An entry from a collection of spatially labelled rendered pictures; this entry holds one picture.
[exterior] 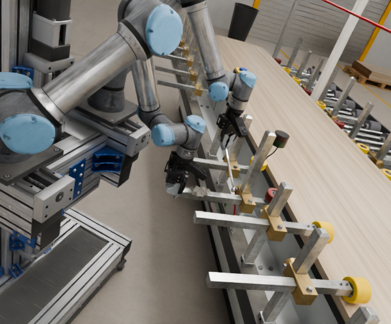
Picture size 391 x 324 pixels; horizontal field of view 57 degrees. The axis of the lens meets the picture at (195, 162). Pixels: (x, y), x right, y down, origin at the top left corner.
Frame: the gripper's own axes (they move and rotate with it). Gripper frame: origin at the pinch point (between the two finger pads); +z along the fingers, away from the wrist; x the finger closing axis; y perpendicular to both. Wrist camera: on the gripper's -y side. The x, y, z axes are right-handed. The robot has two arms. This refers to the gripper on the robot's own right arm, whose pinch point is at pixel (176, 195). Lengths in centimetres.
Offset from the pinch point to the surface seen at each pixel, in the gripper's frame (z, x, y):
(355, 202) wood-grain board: -8, -2, -84
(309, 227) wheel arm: -14, 25, -43
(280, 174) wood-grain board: -8, -16, -50
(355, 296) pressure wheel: -13, 53, -47
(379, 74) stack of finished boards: 50, -572, -532
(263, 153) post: -25.3, -2.2, -29.1
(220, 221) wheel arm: -12.8, 26.5, -8.9
